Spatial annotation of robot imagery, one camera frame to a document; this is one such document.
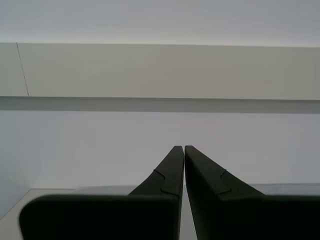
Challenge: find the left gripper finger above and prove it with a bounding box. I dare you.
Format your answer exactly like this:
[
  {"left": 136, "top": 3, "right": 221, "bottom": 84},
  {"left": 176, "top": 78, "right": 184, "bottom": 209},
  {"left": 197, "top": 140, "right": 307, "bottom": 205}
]
[
  {"left": 19, "top": 145, "right": 185, "bottom": 240},
  {"left": 184, "top": 145, "right": 320, "bottom": 240}
]

